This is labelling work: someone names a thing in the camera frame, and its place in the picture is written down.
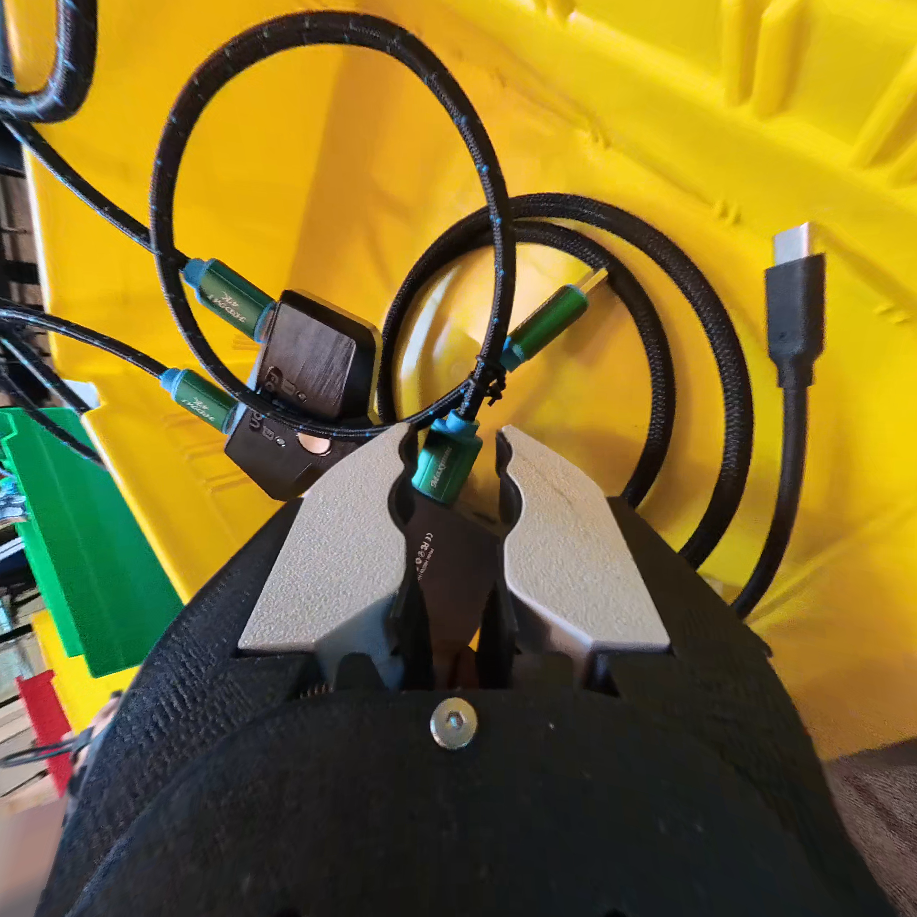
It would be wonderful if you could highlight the green plastic bin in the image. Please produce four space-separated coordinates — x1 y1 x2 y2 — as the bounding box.
0 407 186 678

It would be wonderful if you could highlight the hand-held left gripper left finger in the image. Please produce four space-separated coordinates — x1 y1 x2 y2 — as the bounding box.
236 423 432 690

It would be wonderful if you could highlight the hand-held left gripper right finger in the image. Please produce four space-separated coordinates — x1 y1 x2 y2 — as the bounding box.
476 425 672 690

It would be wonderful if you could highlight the black square HDMI adapter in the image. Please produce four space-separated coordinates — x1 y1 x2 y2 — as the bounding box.
405 494 506 656

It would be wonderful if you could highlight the black USB cable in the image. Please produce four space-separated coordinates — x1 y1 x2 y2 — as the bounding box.
731 222 826 620

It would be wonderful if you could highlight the red plastic bin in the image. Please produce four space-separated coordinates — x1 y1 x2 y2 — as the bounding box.
16 670 76 796

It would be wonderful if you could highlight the black braided HDMI cable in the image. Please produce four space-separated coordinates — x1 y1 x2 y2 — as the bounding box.
0 0 279 343
149 11 610 510
0 301 239 437

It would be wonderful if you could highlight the black HDMI switch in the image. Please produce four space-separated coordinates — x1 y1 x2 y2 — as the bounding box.
224 192 755 574

